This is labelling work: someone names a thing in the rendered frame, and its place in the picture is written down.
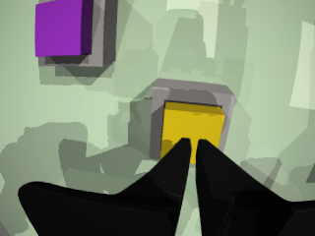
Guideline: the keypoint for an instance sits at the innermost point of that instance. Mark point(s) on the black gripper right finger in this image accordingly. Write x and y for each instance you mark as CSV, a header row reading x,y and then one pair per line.
x,y
232,203

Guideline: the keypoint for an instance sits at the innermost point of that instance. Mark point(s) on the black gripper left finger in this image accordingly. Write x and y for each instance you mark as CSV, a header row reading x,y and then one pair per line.
x,y
149,207

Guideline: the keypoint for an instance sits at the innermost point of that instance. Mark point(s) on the yellow button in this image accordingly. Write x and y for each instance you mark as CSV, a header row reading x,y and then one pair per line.
x,y
195,110

